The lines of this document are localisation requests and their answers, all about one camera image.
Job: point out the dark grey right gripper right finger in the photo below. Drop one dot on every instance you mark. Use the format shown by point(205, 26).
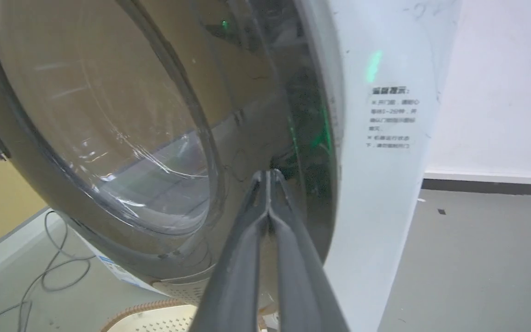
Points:
point(300, 276)

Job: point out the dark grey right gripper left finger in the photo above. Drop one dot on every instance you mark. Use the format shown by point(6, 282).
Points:
point(234, 276)

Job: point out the round glass washing machine door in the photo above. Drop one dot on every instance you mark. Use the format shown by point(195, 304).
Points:
point(109, 115)

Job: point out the white washing machine body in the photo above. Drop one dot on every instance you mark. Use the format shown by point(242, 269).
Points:
point(380, 184)

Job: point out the white perforated laundry basket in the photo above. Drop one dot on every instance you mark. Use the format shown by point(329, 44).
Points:
point(155, 318)

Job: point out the blue and white label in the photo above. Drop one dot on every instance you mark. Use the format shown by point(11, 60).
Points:
point(118, 269)

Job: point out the printed warning sticker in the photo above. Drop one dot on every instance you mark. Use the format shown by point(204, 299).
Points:
point(392, 117)

